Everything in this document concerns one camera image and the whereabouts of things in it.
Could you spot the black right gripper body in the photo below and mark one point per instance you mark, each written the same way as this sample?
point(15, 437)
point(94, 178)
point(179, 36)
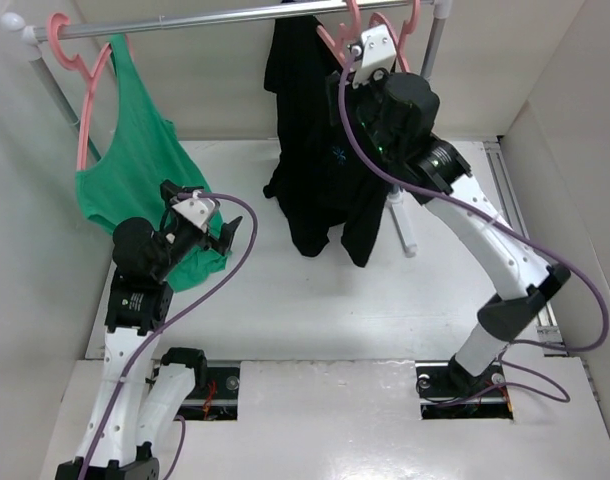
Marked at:
point(368, 101)

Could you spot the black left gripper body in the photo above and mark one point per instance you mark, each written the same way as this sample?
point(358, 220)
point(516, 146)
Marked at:
point(178, 242)

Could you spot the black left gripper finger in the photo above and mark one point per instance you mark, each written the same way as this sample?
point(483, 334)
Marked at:
point(227, 235)
point(172, 193)

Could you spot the black t shirt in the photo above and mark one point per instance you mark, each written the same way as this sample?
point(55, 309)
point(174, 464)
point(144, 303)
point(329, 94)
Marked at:
point(319, 181)

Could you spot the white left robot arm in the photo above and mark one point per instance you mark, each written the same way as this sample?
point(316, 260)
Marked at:
point(133, 410)

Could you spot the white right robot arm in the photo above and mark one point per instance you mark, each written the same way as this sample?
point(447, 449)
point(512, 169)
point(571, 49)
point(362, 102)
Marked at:
point(442, 181)

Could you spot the pink hanger with shorts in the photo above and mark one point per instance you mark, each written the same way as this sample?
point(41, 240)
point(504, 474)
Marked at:
point(399, 39)

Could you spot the green tank top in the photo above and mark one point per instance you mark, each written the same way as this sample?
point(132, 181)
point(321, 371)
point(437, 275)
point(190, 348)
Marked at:
point(143, 153)

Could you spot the metal clothes rack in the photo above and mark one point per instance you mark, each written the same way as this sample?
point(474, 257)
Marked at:
point(32, 36)

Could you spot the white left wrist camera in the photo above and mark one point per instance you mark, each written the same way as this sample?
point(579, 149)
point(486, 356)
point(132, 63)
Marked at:
point(196, 208)

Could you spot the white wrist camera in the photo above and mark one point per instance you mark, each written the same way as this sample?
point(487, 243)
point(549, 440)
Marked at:
point(375, 50)
point(196, 208)

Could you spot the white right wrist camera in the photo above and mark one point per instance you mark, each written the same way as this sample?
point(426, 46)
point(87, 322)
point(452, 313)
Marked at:
point(375, 50)

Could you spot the aluminium rail on table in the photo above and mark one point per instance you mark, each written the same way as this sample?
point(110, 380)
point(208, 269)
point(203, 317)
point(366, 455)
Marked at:
point(506, 319)

